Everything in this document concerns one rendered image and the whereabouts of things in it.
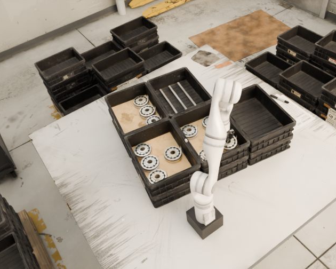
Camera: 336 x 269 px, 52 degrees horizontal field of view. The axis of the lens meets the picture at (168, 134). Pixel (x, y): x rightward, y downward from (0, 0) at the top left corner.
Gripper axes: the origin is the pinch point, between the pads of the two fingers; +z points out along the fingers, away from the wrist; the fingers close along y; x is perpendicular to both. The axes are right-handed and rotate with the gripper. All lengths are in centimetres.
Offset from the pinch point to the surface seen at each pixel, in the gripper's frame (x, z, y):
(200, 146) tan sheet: 7.8, 4.1, -10.6
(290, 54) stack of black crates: 104, 53, 128
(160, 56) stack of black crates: 165, 50, 21
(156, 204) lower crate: -11, 13, -47
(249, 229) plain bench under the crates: -43.7, 16.9, -9.2
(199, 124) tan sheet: 24.3, 4.3, -3.1
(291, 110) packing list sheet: 17, 18, 60
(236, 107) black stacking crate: 26.6, 4.9, 23.9
